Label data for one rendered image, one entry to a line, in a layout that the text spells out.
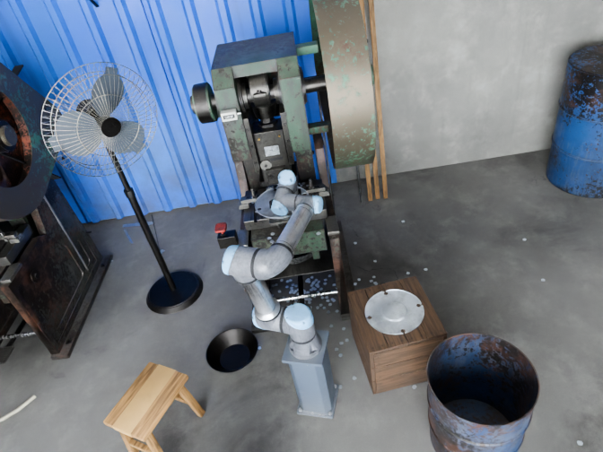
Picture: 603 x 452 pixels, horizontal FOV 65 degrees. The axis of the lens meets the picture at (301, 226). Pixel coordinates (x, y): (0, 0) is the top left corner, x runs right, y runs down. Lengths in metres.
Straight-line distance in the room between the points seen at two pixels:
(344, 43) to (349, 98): 0.21
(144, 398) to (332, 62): 1.71
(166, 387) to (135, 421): 0.19
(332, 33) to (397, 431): 1.80
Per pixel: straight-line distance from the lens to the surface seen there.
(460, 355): 2.31
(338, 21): 2.01
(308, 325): 2.05
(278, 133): 2.34
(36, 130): 3.07
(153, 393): 2.45
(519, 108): 4.11
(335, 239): 2.45
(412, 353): 2.40
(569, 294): 3.14
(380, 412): 2.53
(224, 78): 2.23
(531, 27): 3.89
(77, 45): 3.67
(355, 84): 1.94
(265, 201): 2.53
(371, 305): 2.47
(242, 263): 1.74
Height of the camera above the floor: 2.20
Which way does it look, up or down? 38 degrees down
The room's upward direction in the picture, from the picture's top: 11 degrees counter-clockwise
